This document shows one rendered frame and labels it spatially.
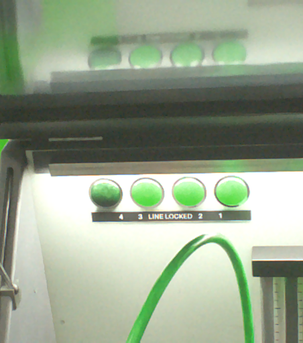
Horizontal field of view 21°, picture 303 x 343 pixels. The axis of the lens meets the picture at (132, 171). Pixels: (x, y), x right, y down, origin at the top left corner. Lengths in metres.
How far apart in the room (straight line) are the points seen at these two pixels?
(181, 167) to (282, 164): 0.14
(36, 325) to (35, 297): 0.04
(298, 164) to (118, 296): 0.36
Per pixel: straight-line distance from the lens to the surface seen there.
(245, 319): 1.19
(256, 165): 1.13
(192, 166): 1.13
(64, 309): 1.33
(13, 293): 1.14
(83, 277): 1.29
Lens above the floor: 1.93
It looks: 26 degrees down
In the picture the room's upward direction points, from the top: 6 degrees counter-clockwise
